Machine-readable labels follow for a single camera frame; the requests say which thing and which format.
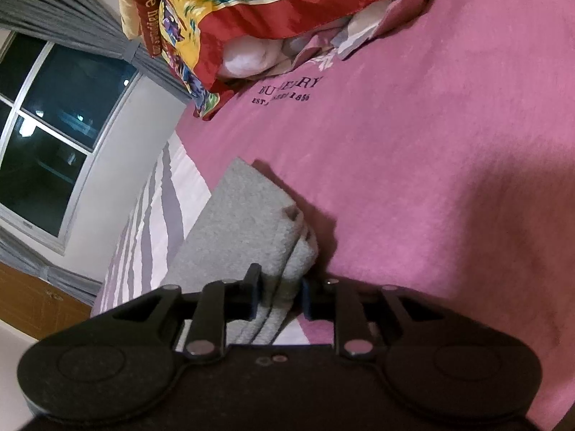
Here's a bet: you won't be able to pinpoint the grey pants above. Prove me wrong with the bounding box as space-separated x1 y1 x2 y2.
164 159 319 346

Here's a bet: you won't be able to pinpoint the striped pink bed sheet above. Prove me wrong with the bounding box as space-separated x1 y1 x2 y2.
93 0 574 430

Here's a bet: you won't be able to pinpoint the brown wooden door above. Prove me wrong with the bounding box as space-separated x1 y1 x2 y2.
0 264 92 339

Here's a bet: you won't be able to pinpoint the left grey curtain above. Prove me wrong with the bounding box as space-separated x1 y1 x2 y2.
0 229 102 306

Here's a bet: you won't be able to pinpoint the grey curtain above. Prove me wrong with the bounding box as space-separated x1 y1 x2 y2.
0 229 102 306
1 0 191 104

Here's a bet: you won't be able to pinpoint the white pillow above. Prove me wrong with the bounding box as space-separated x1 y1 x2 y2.
218 0 392 79

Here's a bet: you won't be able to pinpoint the right grey curtain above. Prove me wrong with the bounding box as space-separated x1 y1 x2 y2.
1 0 191 104

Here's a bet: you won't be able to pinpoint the window with white frame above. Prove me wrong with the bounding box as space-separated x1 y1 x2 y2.
1 30 138 253

